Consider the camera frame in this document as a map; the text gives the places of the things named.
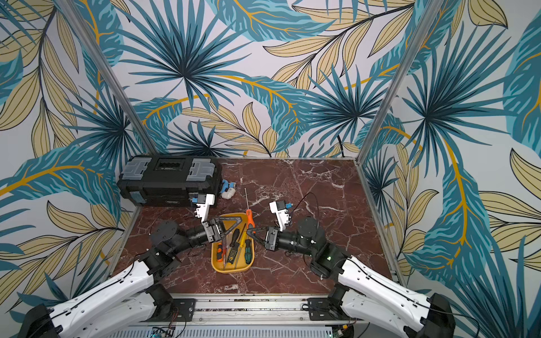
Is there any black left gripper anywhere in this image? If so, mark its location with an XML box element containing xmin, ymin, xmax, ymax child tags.
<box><xmin>171</xmin><ymin>215</ymin><xmax>242</xmax><ymax>255</ymax></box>

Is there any black yellow-capped screwdriver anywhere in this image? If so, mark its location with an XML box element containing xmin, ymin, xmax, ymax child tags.
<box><xmin>229</xmin><ymin>228</ymin><xmax>241</xmax><ymax>249</ymax></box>

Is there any green black screwdriver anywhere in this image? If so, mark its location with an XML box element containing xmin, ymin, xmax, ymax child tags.
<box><xmin>245</xmin><ymin>239</ymin><xmax>253</xmax><ymax>266</ymax></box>

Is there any small orange grey screwdriver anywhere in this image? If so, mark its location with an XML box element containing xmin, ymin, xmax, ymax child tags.
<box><xmin>216</xmin><ymin>244</ymin><xmax>223</xmax><ymax>262</ymax></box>

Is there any yellow plastic storage box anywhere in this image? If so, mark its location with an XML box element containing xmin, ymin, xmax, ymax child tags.
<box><xmin>211</xmin><ymin>213</ymin><xmax>255</xmax><ymax>274</ymax></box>

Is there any black yellow-dotted screwdriver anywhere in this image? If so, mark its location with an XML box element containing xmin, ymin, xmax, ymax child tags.
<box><xmin>227</xmin><ymin>241</ymin><xmax>240</xmax><ymax>264</ymax></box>

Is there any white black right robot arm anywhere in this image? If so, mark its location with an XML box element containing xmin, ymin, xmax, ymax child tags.
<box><xmin>248</xmin><ymin>217</ymin><xmax>456</xmax><ymax>337</ymax></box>

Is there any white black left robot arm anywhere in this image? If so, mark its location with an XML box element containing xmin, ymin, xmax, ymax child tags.
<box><xmin>18</xmin><ymin>214</ymin><xmax>246</xmax><ymax>337</ymax></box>

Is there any blue white small object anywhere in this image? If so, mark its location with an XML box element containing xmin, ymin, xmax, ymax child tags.
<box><xmin>220</xmin><ymin>180</ymin><xmax>236</xmax><ymax>200</ymax></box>

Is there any black plastic toolbox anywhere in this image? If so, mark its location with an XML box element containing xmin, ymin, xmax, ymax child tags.
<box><xmin>117</xmin><ymin>155</ymin><xmax>223</xmax><ymax>207</ymax></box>

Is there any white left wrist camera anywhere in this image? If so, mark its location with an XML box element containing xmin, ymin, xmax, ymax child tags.
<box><xmin>192</xmin><ymin>194</ymin><xmax>216</xmax><ymax>223</ymax></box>

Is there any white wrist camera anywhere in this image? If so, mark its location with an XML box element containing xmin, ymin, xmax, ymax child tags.
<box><xmin>192</xmin><ymin>194</ymin><xmax>216</xmax><ymax>223</ymax></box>
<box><xmin>269</xmin><ymin>200</ymin><xmax>292</xmax><ymax>232</ymax></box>

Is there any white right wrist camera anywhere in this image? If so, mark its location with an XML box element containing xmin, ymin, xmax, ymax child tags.
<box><xmin>269</xmin><ymin>200</ymin><xmax>292</xmax><ymax>232</ymax></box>

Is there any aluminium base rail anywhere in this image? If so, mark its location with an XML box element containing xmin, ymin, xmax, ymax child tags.
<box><xmin>115</xmin><ymin>290</ymin><xmax>429</xmax><ymax>337</ymax></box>

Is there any aluminium right corner post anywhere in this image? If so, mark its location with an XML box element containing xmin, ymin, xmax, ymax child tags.
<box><xmin>356</xmin><ymin>0</ymin><xmax>443</xmax><ymax>168</ymax></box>

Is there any aluminium corner post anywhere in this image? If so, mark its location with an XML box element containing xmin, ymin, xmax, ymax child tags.
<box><xmin>56</xmin><ymin>0</ymin><xmax>159</xmax><ymax>156</ymax></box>
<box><xmin>356</xmin><ymin>0</ymin><xmax>443</xmax><ymax>168</ymax></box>

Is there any aluminium left corner post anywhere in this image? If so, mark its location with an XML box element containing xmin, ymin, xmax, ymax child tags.
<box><xmin>56</xmin><ymin>0</ymin><xmax>159</xmax><ymax>156</ymax></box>

